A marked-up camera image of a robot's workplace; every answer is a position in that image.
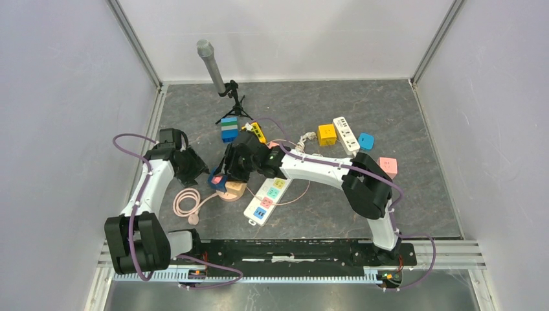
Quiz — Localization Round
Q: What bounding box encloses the wooden tan cube adapter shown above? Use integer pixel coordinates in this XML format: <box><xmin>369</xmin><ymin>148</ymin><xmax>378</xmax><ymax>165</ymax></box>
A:
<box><xmin>225</xmin><ymin>181</ymin><xmax>247</xmax><ymax>196</ymax></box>

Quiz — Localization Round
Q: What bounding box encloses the blue cube adapter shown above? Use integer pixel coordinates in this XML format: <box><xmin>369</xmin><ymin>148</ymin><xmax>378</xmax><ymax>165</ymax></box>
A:
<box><xmin>207</xmin><ymin>170</ymin><xmax>227</xmax><ymax>193</ymax></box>

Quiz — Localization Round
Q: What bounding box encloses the large white power strip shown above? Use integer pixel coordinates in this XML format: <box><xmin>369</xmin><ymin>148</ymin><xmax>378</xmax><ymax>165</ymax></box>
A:
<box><xmin>243</xmin><ymin>178</ymin><xmax>293</xmax><ymax>226</ymax></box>

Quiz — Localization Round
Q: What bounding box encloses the pink round socket with cable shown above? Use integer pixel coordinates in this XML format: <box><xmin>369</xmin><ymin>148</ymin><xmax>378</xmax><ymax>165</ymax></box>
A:
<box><xmin>172</xmin><ymin>187</ymin><xmax>243</xmax><ymax>225</ymax></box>

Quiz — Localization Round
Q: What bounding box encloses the yellow cube socket adapter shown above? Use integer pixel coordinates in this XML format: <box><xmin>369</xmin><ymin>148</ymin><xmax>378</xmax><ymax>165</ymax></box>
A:
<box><xmin>317</xmin><ymin>124</ymin><xmax>337</xmax><ymax>146</ymax></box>

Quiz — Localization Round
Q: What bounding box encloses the small white USB power strip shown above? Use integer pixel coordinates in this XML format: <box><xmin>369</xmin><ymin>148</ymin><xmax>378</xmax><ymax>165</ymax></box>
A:
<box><xmin>333</xmin><ymin>117</ymin><xmax>360</xmax><ymax>156</ymax></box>

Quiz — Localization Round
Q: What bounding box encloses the blue plug adapter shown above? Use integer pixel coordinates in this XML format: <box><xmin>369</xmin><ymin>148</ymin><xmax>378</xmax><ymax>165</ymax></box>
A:
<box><xmin>357</xmin><ymin>133</ymin><xmax>375</xmax><ymax>151</ymax></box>

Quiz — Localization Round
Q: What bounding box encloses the pink cube socket adapter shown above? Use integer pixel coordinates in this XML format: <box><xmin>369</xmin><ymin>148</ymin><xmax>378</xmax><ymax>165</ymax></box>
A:
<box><xmin>377</xmin><ymin>157</ymin><xmax>398</xmax><ymax>179</ymax></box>

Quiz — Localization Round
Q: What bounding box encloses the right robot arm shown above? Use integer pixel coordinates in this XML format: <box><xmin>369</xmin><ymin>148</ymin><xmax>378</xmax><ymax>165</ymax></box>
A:
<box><xmin>216</xmin><ymin>131</ymin><xmax>402</xmax><ymax>264</ymax></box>

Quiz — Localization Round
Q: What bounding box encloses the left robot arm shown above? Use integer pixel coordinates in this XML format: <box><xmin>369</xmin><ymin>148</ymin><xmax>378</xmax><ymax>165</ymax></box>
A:
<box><xmin>104</xmin><ymin>128</ymin><xmax>209</xmax><ymax>281</ymax></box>

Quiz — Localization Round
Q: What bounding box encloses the yellow grid block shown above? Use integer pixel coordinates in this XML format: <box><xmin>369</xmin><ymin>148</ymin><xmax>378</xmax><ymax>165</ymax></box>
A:
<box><xmin>241</xmin><ymin>122</ymin><xmax>267</xmax><ymax>144</ymax></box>

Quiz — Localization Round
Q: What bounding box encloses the blue green stacked block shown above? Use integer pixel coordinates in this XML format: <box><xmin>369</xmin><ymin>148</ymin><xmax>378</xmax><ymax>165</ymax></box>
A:
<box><xmin>220</xmin><ymin>117</ymin><xmax>239</xmax><ymax>143</ymax></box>

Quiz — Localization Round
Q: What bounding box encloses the black microphone tripod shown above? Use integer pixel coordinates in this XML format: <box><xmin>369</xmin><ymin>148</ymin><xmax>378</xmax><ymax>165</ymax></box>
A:
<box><xmin>215</xmin><ymin>80</ymin><xmax>253</xmax><ymax>125</ymax></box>

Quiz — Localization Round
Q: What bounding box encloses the grey microphone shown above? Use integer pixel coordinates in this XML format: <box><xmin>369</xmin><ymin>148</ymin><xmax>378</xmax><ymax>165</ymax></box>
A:
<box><xmin>196</xmin><ymin>39</ymin><xmax>227</xmax><ymax>97</ymax></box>

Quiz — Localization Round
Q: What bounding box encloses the thin pink charging cable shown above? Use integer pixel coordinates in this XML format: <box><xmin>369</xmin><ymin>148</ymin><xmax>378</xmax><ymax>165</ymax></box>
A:
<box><xmin>245</xmin><ymin>138</ymin><xmax>311</xmax><ymax>207</ymax></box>

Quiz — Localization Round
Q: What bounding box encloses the white coiled power cord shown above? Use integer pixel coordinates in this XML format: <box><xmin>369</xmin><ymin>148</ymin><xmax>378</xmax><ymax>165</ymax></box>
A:
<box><xmin>294</xmin><ymin>131</ymin><xmax>327</xmax><ymax>156</ymax></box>

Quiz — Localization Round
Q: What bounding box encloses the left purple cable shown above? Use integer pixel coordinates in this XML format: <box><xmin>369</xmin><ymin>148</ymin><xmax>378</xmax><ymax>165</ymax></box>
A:
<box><xmin>112</xmin><ymin>133</ymin><xmax>245</xmax><ymax>291</ymax></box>

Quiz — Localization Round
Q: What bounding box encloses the purple cable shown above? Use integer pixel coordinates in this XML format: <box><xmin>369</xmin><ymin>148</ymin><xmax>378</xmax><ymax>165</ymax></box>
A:
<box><xmin>252</xmin><ymin>117</ymin><xmax>438</xmax><ymax>293</ymax></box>
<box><xmin>112</xmin><ymin>133</ymin><xmax>245</xmax><ymax>291</ymax></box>

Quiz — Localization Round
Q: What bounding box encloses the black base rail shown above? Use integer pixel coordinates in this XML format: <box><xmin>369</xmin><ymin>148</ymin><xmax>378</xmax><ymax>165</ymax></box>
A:
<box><xmin>189</xmin><ymin>238</ymin><xmax>418</xmax><ymax>277</ymax></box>

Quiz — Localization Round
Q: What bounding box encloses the white slotted cable duct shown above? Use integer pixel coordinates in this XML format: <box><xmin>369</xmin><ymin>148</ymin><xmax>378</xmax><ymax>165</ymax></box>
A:
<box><xmin>112</xmin><ymin>268</ymin><xmax>383</xmax><ymax>284</ymax></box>

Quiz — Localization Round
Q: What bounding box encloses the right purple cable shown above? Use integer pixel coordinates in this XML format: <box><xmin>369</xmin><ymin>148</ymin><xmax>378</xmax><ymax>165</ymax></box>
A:
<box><xmin>252</xmin><ymin>117</ymin><xmax>438</xmax><ymax>293</ymax></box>

